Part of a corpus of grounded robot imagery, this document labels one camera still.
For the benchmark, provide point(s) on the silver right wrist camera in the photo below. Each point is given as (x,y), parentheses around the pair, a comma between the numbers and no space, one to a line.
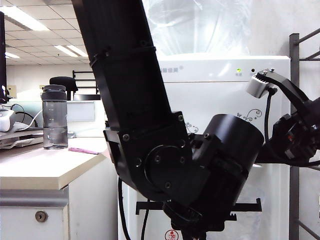
(257,86)

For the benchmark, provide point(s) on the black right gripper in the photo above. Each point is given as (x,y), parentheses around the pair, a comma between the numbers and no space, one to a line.
(295,140)

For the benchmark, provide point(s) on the round metal cabinet lock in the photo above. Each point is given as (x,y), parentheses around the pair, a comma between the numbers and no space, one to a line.
(41,216)

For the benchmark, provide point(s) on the black monitor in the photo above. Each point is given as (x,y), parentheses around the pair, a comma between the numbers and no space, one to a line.
(2,62)

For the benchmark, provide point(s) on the white grey desktop device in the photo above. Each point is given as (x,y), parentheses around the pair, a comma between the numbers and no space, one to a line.
(6,120)

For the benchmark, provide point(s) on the black office chair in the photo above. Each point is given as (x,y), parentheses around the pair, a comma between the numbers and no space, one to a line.
(63,82)

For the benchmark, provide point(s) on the white water dispenser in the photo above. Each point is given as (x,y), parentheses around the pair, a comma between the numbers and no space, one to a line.
(225,100)

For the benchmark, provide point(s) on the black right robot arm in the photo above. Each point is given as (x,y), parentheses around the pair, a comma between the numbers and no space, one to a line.
(315,112)

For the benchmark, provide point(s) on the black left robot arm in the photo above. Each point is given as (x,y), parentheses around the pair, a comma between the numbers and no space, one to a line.
(125,100)

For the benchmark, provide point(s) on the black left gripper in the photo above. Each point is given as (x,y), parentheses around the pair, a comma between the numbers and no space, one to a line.
(247,207)

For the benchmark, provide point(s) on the white plastic bag bundle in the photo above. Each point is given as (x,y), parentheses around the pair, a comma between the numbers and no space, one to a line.
(27,95)

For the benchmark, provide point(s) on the clear plastic water bag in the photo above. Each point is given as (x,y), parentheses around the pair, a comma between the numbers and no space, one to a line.
(200,25)

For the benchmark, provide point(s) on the pink paper booklet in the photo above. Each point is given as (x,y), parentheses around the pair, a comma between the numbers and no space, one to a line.
(83,150)

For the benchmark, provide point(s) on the dark brown metal shelf rack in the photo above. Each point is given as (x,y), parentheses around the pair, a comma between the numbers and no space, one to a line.
(294,50)

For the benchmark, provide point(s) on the black metal rack frame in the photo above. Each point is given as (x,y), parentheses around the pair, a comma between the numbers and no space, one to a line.
(74,73)

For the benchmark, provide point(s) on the grey paper tray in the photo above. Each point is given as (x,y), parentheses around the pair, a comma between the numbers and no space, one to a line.
(20,140)

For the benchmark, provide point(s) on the fluorescent ceiling light panel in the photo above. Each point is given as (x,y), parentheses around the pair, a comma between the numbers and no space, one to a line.
(70,51)
(11,55)
(22,18)

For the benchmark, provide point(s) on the white desk partition panel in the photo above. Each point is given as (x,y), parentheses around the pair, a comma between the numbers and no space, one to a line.
(82,125)

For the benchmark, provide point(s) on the dark grey water bottle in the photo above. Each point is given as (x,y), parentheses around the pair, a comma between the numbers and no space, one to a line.
(55,120)

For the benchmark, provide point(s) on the white desk cabinet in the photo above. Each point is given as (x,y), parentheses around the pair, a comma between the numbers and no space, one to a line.
(87,200)

